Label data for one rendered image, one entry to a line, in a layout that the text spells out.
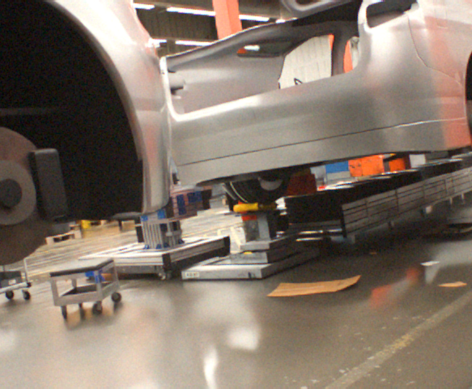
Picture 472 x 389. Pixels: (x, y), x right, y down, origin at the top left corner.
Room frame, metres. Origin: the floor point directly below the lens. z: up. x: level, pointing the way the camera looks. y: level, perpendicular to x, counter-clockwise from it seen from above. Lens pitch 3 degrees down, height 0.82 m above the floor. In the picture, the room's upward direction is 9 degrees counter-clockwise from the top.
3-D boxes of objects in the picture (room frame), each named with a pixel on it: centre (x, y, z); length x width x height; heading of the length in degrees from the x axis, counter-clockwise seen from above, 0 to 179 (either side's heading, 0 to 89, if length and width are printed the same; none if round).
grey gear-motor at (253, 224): (5.30, -0.28, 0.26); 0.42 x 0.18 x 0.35; 50
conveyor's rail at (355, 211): (6.05, -1.64, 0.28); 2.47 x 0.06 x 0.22; 140
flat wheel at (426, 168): (7.71, -2.53, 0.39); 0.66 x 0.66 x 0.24
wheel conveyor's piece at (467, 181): (7.64, -2.46, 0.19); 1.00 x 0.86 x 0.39; 140
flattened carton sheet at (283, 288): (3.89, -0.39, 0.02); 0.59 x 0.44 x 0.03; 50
